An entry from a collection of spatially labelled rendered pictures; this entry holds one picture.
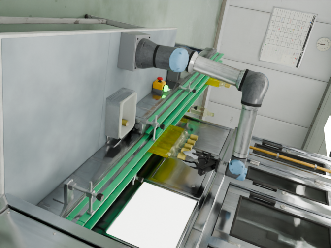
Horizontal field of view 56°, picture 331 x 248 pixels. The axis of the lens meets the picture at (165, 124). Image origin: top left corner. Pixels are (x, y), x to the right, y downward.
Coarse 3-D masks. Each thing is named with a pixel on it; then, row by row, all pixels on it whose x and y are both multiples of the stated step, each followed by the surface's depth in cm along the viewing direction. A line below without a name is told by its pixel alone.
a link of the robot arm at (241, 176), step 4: (228, 164) 169; (228, 168) 168; (228, 172) 168; (244, 172) 166; (228, 176) 170; (232, 176) 168; (236, 176) 167; (240, 176) 166; (244, 176) 166; (240, 180) 168
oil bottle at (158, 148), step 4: (156, 144) 180; (160, 144) 180; (164, 144) 181; (152, 148) 179; (156, 148) 178; (160, 148) 177; (164, 148) 177; (168, 148) 178; (172, 148) 178; (152, 152) 180; (156, 152) 179; (160, 152) 178; (164, 152) 177; (168, 152) 176; (172, 152) 176; (164, 156) 179; (168, 156) 177; (172, 156) 178
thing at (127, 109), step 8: (128, 96) 159; (136, 96) 167; (120, 104) 154; (128, 104) 171; (120, 112) 155; (128, 112) 173; (120, 120) 157; (128, 120) 175; (120, 128) 160; (128, 128) 172; (120, 136) 162
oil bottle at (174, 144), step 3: (159, 138) 185; (162, 138) 186; (156, 141) 183; (159, 141) 183; (162, 141) 183; (165, 141) 183; (168, 141) 184; (171, 141) 184; (165, 144) 182; (168, 144) 181; (171, 144) 181; (174, 144) 182; (177, 144) 183; (174, 147) 181; (177, 147) 182
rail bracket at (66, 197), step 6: (66, 180) 124; (72, 180) 125; (66, 186) 123; (72, 186) 123; (78, 186) 123; (90, 186) 120; (60, 192) 132; (66, 192) 124; (72, 192) 128; (84, 192) 122; (90, 192) 120; (54, 198) 129; (60, 198) 129; (66, 198) 126; (72, 198) 129; (90, 198) 123; (102, 198) 121; (90, 204) 124; (90, 210) 126
